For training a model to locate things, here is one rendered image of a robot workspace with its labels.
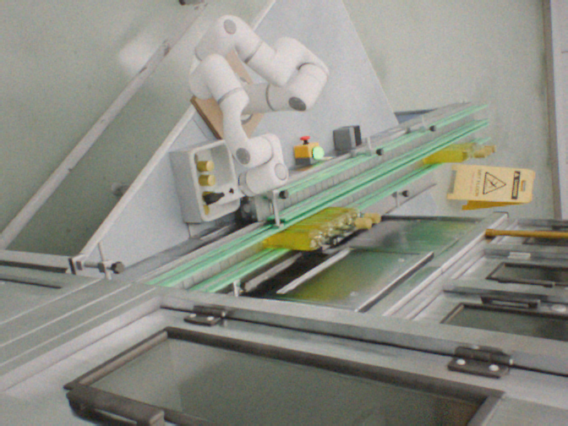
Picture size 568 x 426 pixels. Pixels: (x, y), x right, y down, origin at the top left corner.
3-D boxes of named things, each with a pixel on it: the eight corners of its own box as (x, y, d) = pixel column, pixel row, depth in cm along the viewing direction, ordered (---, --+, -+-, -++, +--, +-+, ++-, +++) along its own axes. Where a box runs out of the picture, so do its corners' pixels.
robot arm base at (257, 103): (215, 88, 206) (252, 83, 196) (235, 66, 213) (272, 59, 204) (237, 128, 214) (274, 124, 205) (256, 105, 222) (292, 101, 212)
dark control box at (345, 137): (335, 149, 264) (352, 148, 259) (331, 129, 262) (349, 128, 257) (345, 144, 270) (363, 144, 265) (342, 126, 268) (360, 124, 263)
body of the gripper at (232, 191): (244, 200, 182) (219, 210, 190) (266, 189, 190) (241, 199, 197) (234, 176, 182) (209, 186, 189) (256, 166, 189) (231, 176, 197)
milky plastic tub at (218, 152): (183, 223, 199) (204, 224, 194) (168, 151, 194) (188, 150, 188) (221, 207, 212) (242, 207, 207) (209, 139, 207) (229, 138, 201)
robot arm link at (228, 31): (248, 57, 201) (210, 25, 197) (270, 30, 191) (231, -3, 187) (231, 84, 192) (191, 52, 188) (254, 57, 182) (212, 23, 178)
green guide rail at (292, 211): (266, 221, 210) (286, 221, 205) (266, 217, 210) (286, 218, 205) (474, 122, 341) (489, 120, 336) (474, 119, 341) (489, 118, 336)
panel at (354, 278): (155, 373, 162) (259, 400, 141) (152, 362, 162) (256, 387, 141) (346, 253, 230) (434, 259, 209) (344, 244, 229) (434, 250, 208)
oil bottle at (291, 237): (264, 248, 210) (318, 251, 197) (260, 231, 209) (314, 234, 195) (274, 242, 214) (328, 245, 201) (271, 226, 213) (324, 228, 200)
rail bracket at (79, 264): (64, 305, 164) (122, 315, 150) (48, 242, 160) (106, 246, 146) (81, 297, 168) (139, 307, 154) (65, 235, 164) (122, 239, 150)
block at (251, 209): (241, 221, 211) (257, 222, 206) (236, 193, 208) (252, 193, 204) (248, 218, 213) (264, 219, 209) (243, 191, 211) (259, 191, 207)
